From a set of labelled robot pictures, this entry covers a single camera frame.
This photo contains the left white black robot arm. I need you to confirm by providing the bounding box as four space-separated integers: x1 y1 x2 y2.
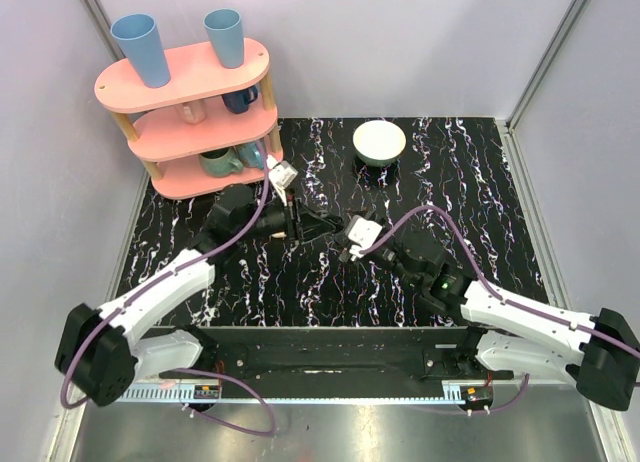
54 184 344 408

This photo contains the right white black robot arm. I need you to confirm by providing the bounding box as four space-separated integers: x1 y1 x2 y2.
338 215 639 411

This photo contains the light blue butterfly mug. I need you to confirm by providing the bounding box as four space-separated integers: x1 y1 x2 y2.
235 141 264 170

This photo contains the green glazed mug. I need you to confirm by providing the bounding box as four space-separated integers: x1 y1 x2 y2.
199 147 244 178

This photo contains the cream white bowl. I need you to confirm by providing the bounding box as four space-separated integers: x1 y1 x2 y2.
352 120 406 168

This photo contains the pink three-tier shelf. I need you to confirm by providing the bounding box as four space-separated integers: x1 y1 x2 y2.
94 38 283 200

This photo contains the dark blue mug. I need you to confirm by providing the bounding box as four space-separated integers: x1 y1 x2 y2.
222 85 259 114

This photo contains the black marble pattern mat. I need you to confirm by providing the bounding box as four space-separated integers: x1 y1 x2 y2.
108 116 557 329

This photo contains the pink mug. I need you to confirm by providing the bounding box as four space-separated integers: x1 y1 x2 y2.
179 100 207 125

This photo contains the right light blue tumbler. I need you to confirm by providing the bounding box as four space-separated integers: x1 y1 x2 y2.
203 8 245 69

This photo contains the light blue tumbler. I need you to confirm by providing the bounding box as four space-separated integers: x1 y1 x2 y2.
110 13 171 88
203 8 245 69

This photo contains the left light blue tumbler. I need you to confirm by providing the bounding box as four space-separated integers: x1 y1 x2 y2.
110 13 171 88

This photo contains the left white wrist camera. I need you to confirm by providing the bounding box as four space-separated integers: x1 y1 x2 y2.
266 155 298 203

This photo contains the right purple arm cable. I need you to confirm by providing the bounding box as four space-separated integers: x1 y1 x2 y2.
357 204 640 358

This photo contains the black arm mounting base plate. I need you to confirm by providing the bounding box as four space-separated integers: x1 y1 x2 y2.
158 325 516 383

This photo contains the slotted white cable duct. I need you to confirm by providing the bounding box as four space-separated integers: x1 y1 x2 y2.
118 381 463 405

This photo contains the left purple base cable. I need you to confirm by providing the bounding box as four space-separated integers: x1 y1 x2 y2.
169 367 278 437

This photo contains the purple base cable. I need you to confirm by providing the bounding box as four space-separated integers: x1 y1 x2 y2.
169 367 278 437
414 370 532 416

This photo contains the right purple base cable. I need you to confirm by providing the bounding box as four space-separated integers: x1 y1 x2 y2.
414 370 532 416

